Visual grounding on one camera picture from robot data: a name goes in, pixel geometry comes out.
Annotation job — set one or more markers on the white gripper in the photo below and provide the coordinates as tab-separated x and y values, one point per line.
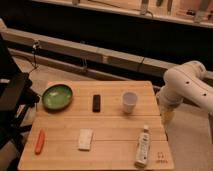
169	98

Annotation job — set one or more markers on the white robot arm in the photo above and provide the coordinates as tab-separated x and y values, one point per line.
184	81

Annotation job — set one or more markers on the green ceramic bowl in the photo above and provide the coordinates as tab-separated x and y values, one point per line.
57	97

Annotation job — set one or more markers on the white squeeze bottle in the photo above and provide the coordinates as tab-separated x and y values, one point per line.
143	147

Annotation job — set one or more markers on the black rectangular remote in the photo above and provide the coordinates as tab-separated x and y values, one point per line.
96	103

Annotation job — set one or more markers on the white rectangular sponge block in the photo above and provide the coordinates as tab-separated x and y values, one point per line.
85	139

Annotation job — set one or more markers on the wooden table top board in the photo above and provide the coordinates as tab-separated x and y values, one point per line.
115	133

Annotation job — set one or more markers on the orange carrot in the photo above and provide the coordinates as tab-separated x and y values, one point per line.
40	142

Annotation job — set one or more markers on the black stand on left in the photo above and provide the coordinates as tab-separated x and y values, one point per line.
16	97

